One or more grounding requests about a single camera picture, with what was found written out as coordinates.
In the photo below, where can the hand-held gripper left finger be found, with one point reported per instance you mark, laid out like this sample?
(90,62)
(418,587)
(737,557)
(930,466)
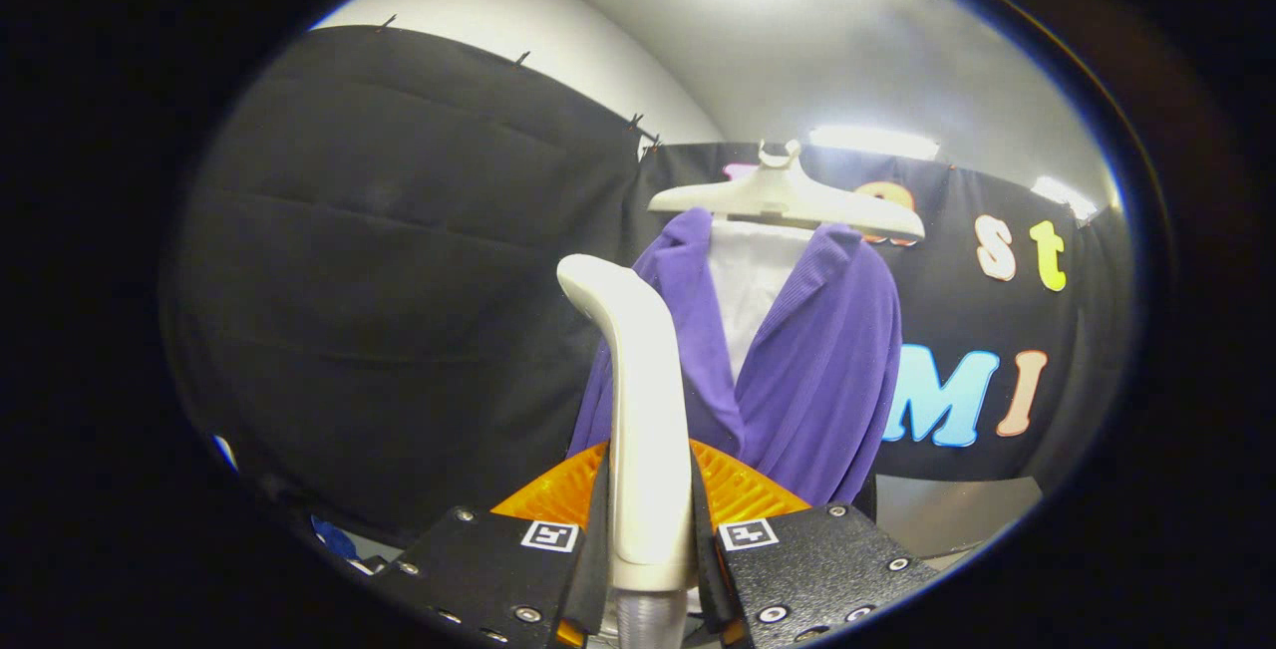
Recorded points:
(488,559)

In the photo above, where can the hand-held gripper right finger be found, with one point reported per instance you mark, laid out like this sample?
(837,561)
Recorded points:
(817,559)

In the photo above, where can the purple jacket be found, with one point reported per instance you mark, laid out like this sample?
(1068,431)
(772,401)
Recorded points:
(827,360)

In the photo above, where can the white garment steamer head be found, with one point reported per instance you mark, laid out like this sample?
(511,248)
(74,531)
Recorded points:
(648,410)

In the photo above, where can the white clothes hanger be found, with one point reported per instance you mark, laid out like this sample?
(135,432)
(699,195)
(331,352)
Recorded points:
(788,195)

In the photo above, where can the grey drawer cabinet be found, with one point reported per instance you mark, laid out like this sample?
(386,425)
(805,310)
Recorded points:
(947,514)

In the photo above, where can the blue object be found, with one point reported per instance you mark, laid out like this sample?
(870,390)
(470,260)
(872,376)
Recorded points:
(334,537)

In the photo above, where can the black quilted side curtain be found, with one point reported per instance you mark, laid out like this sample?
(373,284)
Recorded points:
(1102,330)
(399,280)

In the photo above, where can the long ceiling light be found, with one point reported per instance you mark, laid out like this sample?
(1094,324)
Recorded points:
(872,142)

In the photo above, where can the small ceiling light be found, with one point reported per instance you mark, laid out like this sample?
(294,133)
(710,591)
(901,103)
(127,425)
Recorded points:
(1062,197)

